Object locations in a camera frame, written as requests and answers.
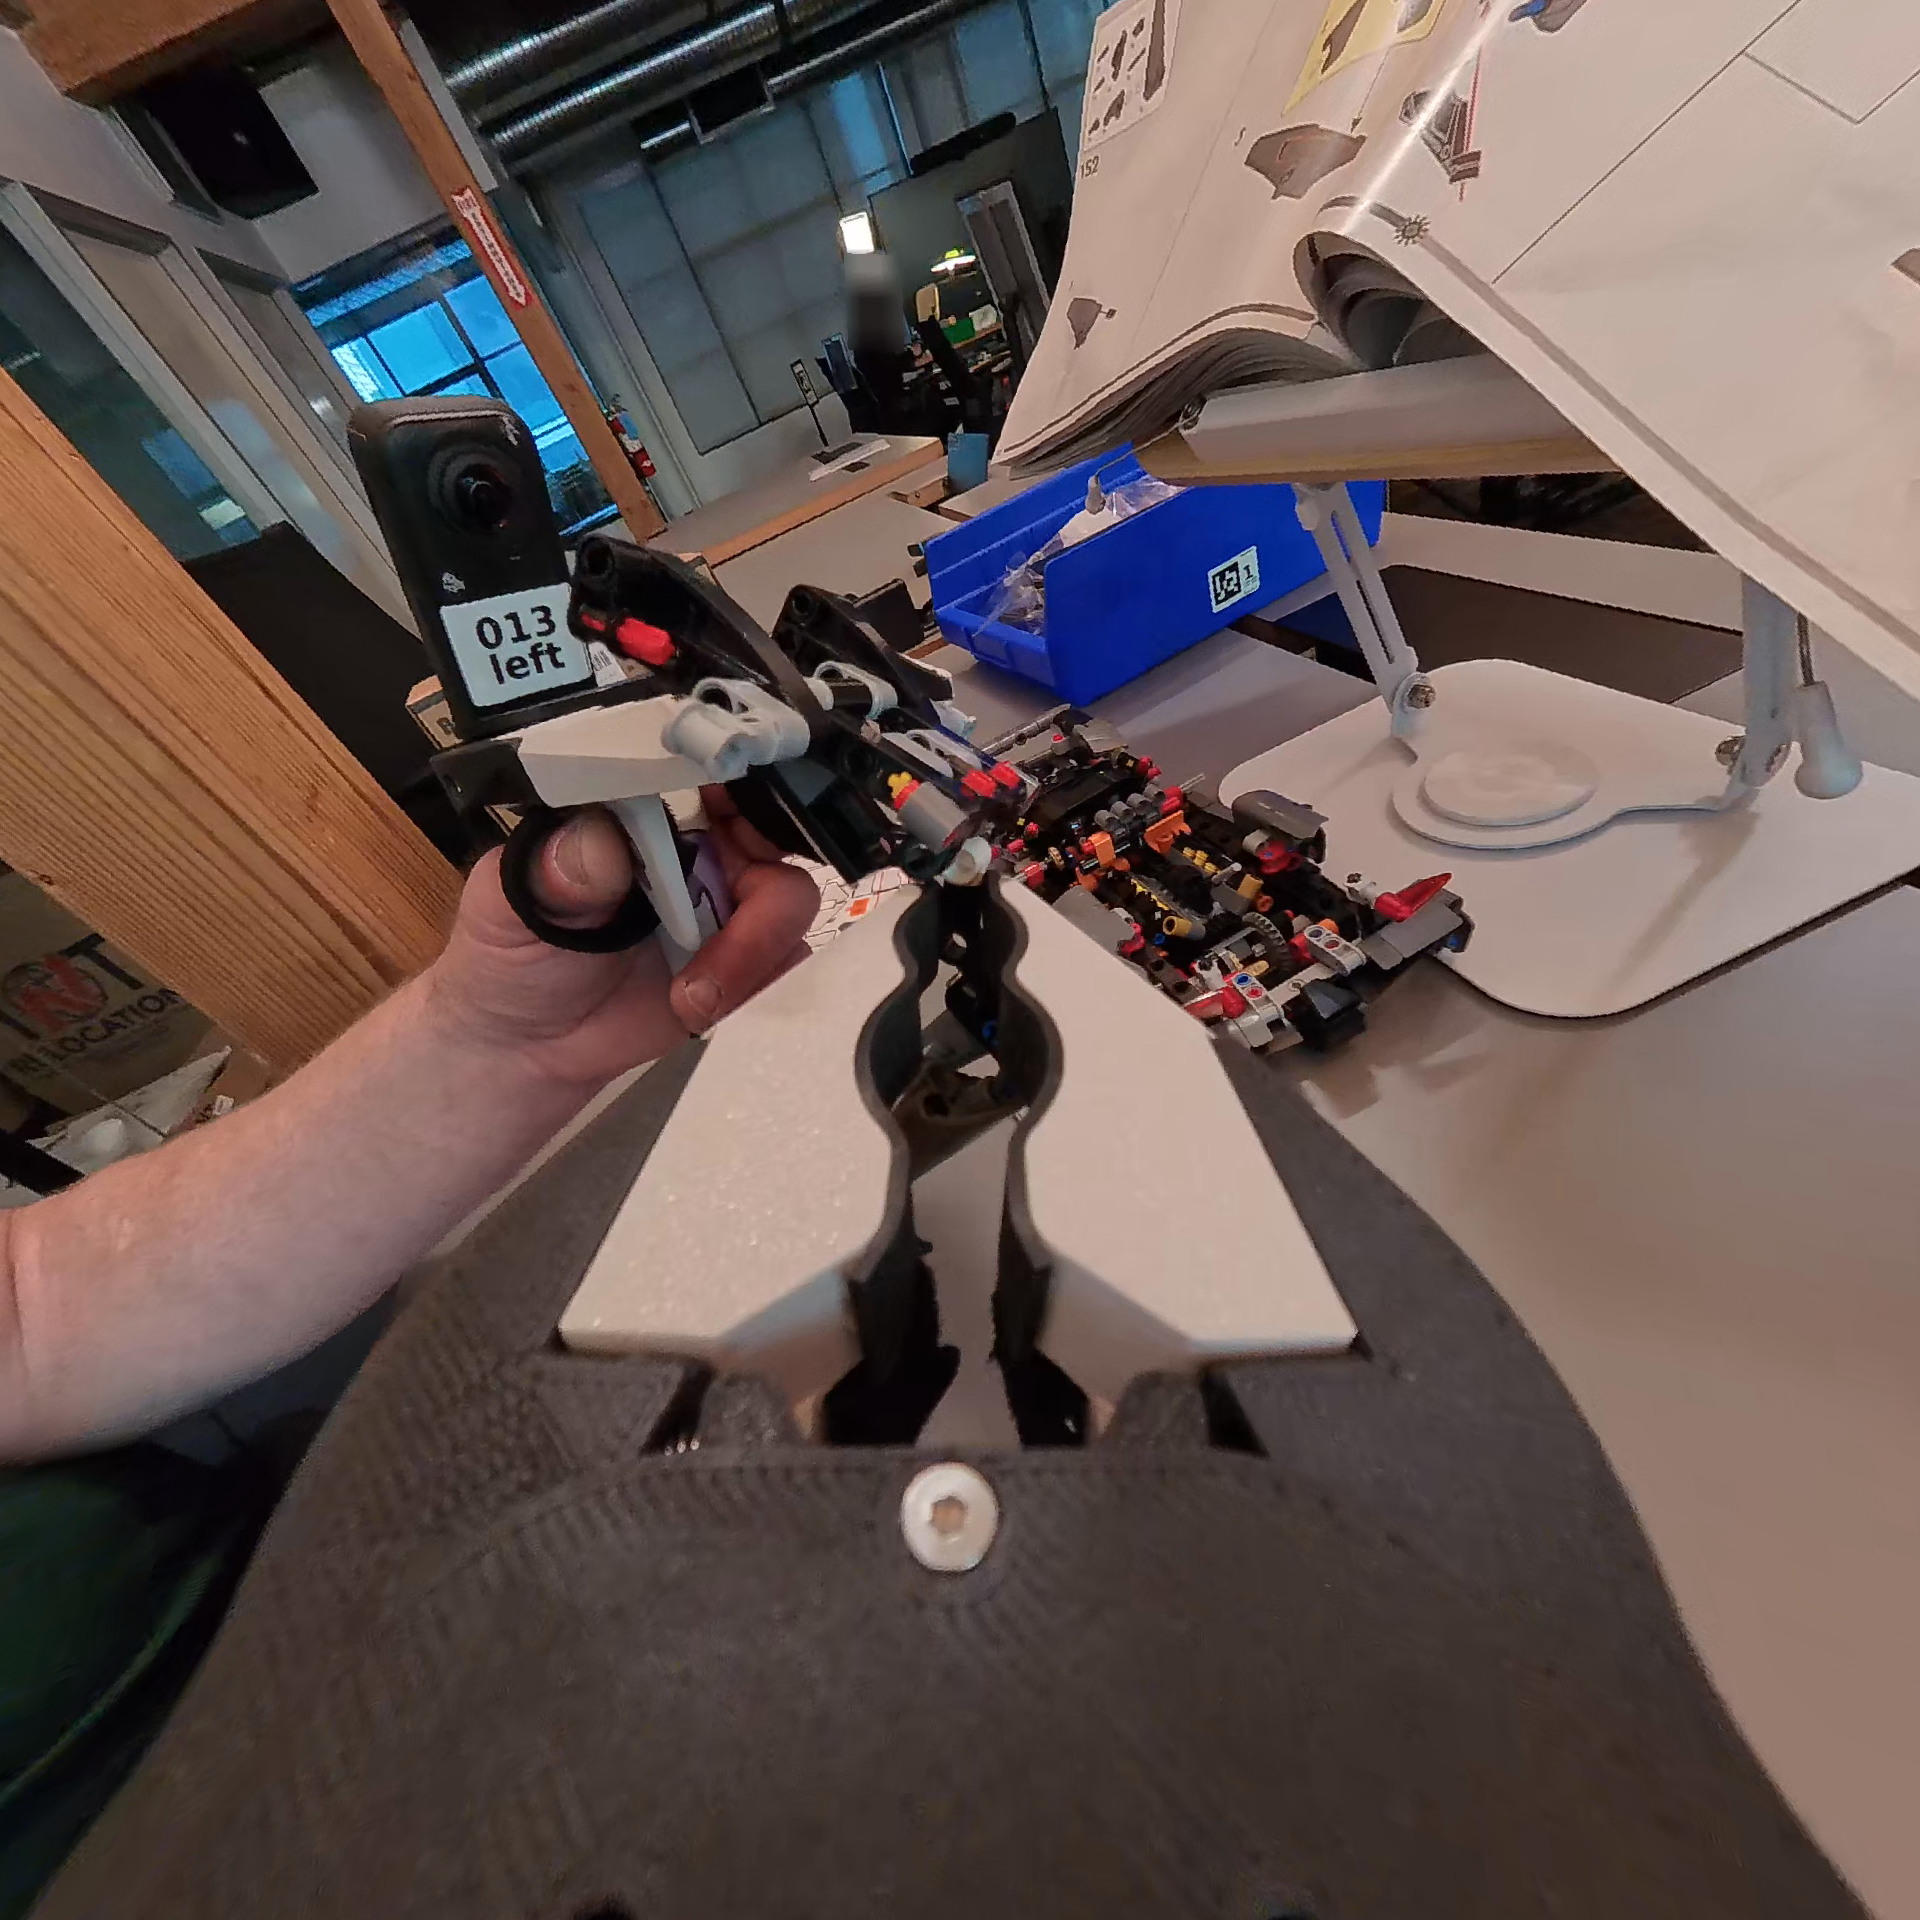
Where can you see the blue-lit window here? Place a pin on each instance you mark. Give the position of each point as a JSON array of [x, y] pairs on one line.
[[434, 346]]

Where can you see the lego instruction booklet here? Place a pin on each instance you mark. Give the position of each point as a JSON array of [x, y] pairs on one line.
[[1575, 226]]

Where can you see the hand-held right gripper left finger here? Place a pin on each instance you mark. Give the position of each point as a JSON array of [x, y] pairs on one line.
[[720, 1202]]

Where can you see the printed cardboard moving box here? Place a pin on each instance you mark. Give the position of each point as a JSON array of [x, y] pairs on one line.
[[89, 1020]]

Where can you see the person's left forearm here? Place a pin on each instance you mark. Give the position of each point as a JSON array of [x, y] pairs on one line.
[[224, 1231]]

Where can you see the lego car chassis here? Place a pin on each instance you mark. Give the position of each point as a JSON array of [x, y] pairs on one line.
[[1200, 902]]

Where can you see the wooden post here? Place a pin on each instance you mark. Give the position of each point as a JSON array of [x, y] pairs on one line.
[[181, 720]]

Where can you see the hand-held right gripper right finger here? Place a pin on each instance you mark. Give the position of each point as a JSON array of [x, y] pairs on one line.
[[1200, 1202]]

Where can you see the clear plastic parts bag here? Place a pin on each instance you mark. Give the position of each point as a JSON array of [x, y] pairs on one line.
[[1049, 557]]

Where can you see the slanted wooden beam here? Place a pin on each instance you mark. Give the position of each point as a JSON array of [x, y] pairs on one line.
[[480, 255]]

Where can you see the red fire extinguisher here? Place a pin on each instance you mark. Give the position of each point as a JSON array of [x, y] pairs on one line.
[[634, 443]]

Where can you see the sticker sheet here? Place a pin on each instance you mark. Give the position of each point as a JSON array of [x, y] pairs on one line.
[[856, 915]]

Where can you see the white book stand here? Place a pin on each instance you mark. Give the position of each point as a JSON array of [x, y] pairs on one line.
[[1575, 932]]

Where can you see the black lego door assembly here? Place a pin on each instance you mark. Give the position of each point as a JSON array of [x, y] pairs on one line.
[[856, 720]]

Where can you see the blue plastic parts bin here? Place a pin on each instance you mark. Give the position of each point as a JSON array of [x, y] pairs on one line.
[[1126, 586]]

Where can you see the black wall speaker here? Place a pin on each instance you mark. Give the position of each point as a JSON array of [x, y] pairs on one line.
[[224, 143]]

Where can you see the person's left hand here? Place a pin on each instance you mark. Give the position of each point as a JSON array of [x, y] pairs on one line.
[[600, 1020]]

